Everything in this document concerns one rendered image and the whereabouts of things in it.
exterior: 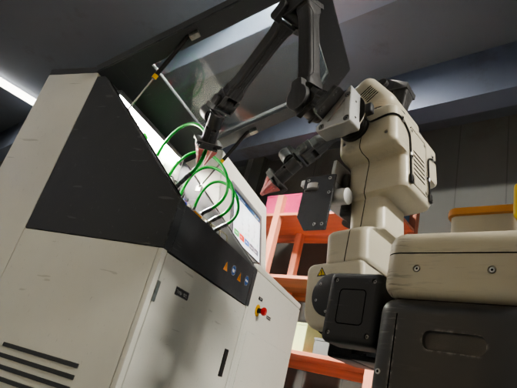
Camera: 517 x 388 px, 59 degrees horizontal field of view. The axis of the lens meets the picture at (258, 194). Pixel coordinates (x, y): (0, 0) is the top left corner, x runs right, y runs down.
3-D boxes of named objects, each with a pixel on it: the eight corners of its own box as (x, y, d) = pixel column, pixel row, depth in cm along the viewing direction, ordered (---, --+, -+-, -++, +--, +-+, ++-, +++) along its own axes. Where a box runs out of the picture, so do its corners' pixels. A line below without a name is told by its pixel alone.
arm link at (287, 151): (306, 145, 178) (318, 158, 183) (295, 132, 187) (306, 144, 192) (283, 165, 180) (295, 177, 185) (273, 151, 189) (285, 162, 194)
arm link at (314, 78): (306, -22, 138) (328, -4, 144) (275, 3, 148) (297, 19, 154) (306, 102, 121) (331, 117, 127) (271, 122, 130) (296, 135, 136)
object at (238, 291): (170, 252, 136) (186, 204, 143) (158, 250, 138) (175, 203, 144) (245, 304, 188) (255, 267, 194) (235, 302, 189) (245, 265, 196)
